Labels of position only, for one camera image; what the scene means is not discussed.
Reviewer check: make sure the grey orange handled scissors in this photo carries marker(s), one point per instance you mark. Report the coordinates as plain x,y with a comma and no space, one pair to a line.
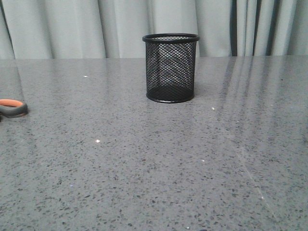
12,108

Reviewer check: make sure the black mesh pen bucket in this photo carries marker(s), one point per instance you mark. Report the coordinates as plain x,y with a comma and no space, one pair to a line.
170,66

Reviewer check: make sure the light grey curtain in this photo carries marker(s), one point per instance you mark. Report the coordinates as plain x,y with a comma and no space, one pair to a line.
45,29

